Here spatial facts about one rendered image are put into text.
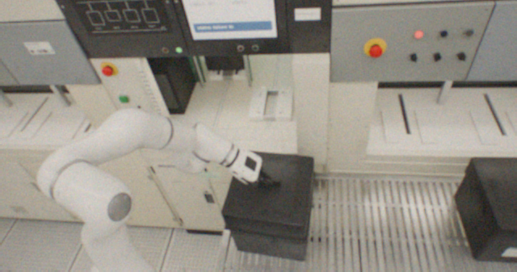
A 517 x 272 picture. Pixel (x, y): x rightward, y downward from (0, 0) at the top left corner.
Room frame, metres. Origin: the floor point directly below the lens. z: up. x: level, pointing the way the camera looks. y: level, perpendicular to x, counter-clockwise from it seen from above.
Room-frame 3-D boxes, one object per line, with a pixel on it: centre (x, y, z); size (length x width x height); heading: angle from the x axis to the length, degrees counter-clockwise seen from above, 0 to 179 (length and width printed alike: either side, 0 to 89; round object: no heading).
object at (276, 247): (0.71, 0.00, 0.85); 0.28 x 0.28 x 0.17; 71
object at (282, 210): (0.71, 0.00, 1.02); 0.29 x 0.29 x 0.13; 71
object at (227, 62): (1.67, 0.12, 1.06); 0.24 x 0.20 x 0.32; 77
